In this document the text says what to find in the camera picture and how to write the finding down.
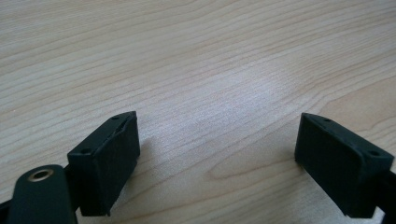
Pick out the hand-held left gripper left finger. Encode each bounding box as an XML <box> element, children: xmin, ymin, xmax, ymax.
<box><xmin>66</xmin><ymin>110</ymin><xmax>141</xmax><ymax>217</ymax></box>

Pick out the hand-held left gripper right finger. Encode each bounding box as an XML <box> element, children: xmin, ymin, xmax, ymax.
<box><xmin>294</xmin><ymin>112</ymin><xmax>395</xmax><ymax>219</ymax></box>

